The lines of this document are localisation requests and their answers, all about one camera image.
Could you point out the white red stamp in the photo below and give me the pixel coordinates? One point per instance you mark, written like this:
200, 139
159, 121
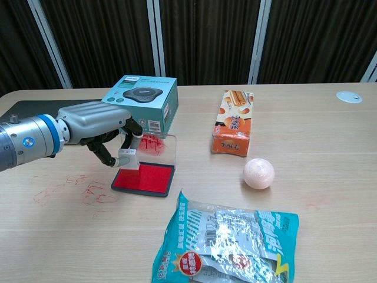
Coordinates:
129, 160

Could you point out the teal silver snack bag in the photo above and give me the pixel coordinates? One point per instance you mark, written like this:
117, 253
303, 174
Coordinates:
224, 241

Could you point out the grey closed laptop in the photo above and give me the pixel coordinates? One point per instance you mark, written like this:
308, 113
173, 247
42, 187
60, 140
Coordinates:
32, 107

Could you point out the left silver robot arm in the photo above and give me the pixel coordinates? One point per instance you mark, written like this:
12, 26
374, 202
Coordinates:
26, 140

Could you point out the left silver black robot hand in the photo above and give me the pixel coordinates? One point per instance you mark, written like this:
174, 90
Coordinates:
88, 121

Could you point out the orange biscuit box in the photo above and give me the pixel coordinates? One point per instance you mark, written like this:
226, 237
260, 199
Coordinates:
234, 123

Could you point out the teal speakerphone box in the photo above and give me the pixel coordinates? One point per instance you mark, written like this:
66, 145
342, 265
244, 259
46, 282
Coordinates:
147, 97

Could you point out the pale pink ball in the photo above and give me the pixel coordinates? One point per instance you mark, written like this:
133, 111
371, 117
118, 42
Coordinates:
259, 173

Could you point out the red ink pad case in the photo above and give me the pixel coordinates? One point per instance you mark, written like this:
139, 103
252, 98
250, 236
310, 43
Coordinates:
153, 179

